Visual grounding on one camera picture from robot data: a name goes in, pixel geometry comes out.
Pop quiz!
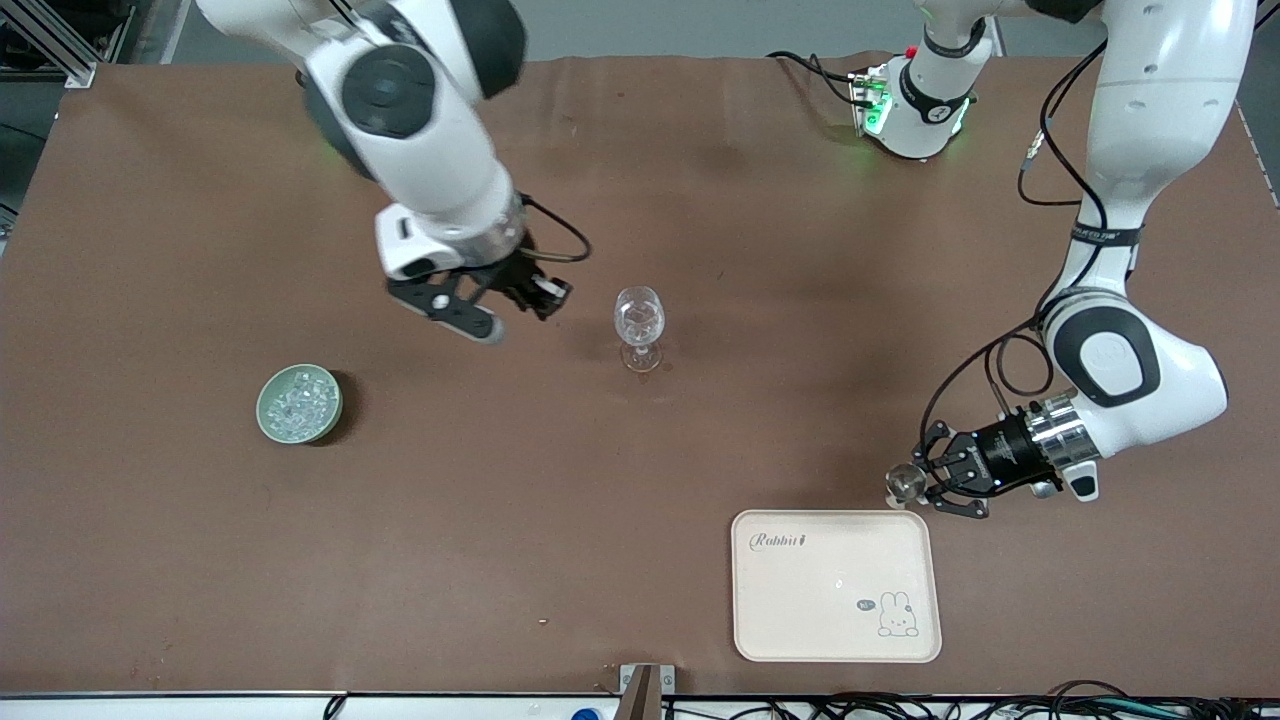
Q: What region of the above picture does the steel double jigger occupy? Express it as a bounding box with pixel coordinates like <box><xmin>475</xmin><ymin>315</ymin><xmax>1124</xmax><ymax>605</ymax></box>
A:
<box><xmin>885</xmin><ymin>462</ymin><xmax>929</xmax><ymax>504</ymax></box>

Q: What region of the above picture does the clear wine glass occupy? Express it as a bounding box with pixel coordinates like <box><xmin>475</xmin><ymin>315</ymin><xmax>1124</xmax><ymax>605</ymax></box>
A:
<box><xmin>613</xmin><ymin>285</ymin><xmax>666</xmax><ymax>374</ymax></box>

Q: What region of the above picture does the pile of clear ice cubes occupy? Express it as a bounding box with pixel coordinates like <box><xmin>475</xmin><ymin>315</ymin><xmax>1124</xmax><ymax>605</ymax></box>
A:
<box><xmin>268</xmin><ymin>370</ymin><xmax>336</xmax><ymax>439</ymax></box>

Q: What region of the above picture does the cream rabbit print tray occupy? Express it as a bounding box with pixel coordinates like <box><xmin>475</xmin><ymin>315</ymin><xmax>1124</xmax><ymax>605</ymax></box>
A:
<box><xmin>731</xmin><ymin>509</ymin><xmax>943</xmax><ymax>664</ymax></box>

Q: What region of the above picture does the brown table cover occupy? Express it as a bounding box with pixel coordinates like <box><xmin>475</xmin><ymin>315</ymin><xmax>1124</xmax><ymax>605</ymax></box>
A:
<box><xmin>0</xmin><ymin>52</ymin><xmax>1280</xmax><ymax>698</ymax></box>

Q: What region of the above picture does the green ceramic bowl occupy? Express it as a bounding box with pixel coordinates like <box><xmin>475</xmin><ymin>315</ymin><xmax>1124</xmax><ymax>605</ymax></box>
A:
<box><xmin>256</xmin><ymin>363</ymin><xmax>344</xmax><ymax>445</ymax></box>

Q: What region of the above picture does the black cable bundle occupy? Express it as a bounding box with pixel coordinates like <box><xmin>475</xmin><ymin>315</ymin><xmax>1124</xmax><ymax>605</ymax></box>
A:
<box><xmin>665</xmin><ymin>680</ymin><xmax>1280</xmax><ymax>720</ymax></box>

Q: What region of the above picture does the black left base cable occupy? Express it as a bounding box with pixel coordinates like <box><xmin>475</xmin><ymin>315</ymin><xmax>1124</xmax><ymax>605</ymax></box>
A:
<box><xmin>766</xmin><ymin>50</ymin><xmax>863</xmax><ymax>109</ymax></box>

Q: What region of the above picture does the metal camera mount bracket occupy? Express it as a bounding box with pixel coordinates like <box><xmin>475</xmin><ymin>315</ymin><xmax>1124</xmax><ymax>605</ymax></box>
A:
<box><xmin>619</xmin><ymin>663</ymin><xmax>676</xmax><ymax>720</ymax></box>

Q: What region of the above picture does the aluminium frame profile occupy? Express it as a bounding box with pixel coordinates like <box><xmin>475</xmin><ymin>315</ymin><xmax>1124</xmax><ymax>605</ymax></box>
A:
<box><xmin>0</xmin><ymin>0</ymin><xmax>136</xmax><ymax>89</ymax></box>

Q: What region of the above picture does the white table edge rail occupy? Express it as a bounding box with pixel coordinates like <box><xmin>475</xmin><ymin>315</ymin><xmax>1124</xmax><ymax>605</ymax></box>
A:
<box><xmin>0</xmin><ymin>693</ymin><xmax>1280</xmax><ymax>720</ymax></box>

